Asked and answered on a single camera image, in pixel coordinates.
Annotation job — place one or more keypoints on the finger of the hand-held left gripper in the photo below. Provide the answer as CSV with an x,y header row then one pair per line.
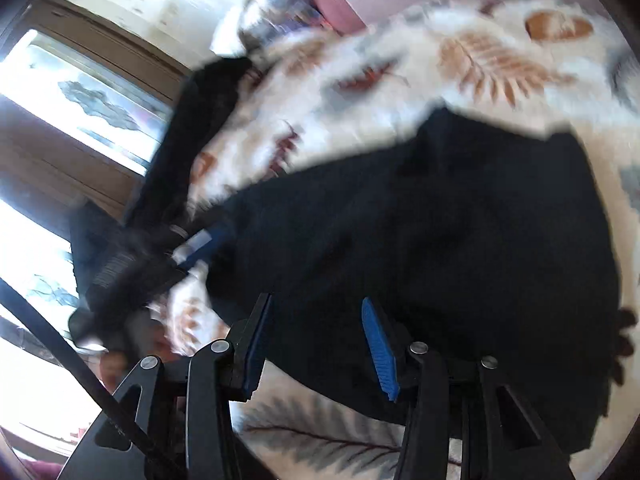
x,y
200,247

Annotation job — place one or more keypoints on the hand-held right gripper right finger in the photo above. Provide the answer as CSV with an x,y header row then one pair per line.
x,y
379,355

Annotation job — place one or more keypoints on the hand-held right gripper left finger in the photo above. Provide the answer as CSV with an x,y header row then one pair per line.
x,y
254,360

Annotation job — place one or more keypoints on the black pants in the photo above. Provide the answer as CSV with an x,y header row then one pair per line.
x,y
410,240

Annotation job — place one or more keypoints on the person's left hand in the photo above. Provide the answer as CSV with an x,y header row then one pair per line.
x,y
111,367

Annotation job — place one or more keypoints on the pink pillow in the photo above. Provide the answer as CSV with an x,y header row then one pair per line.
x,y
336,2

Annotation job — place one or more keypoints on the leaf print white blanket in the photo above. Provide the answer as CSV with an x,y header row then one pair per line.
x,y
450,65

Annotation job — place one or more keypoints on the window with wooden frame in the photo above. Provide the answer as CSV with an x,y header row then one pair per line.
x,y
95,100

